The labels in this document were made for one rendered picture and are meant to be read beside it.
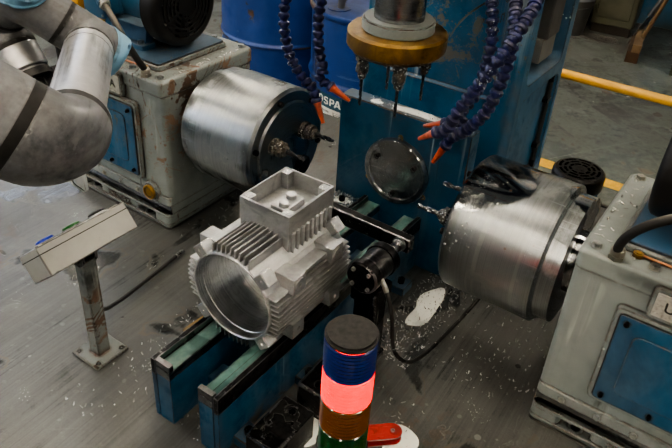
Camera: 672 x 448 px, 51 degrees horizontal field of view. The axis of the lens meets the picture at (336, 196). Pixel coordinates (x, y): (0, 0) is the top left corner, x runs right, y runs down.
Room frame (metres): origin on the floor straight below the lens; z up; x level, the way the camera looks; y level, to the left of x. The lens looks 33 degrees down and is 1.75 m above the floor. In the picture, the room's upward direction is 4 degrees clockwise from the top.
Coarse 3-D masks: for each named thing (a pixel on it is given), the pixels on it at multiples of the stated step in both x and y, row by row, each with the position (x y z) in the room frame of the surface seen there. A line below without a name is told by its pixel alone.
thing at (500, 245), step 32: (512, 160) 1.08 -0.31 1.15; (480, 192) 0.98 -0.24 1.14; (512, 192) 0.97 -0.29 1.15; (544, 192) 0.97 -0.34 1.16; (576, 192) 0.98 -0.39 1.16; (448, 224) 0.96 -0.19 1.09; (480, 224) 0.94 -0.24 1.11; (512, 224) 0.93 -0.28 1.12; (544, 224) 0.91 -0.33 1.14; (576, 224) 0.91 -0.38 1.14; (448, 256) 0.94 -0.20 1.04; (480, 256) 0.92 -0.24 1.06; (512, 256) 0.90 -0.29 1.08; (544, 256) 0.88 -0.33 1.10; (576, 256) 0.92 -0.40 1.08; (480, 288) 0.92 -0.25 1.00; (512, 288) 0.88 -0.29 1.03; (544, 288) 0.87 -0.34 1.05
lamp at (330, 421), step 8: (320, 400) 0.56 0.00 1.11; (320, 408) 0.55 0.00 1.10; (328, 408) 0.54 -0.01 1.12; (368, 408) 0.54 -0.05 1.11; (320, 416) 0.55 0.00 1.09; (328, 416) 0.54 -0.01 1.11; (336, 416) 0.53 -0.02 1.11; (344, 416) 0.53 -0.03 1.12; (352, 416) 0.53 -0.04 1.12; (360, 416) 0.54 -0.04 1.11; (368, 416) 0.55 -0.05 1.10; (320, 424) 0.55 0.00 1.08; (328, 424) 0.54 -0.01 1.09; (336, 424) 0.53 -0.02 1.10; (344, 424) 0.53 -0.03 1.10; (352, 424) 0.53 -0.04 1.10; (360, 424) 0.54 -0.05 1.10; (368, 424) 0.55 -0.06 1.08; (328, 432) 0.54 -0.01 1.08; (336, 432) 0.53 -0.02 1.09; (344, 432) 0.53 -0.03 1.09; (352, 432) 0.53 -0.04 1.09; (360, 432) 0.54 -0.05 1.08
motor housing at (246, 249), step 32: (192, 256) 0.88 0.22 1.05; (224, 256) 0.84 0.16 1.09; (256, 256) 0.83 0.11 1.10; (288, 256) 0.87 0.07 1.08; (320, 256) 0.89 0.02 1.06; (224, 288) 0.90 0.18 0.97; (256, 288) 0.93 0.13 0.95; (320, 288) 0.88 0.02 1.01; (224, 320) 0.85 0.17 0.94; (256, 320) 0.86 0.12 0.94; (288, 320) 0.81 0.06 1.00
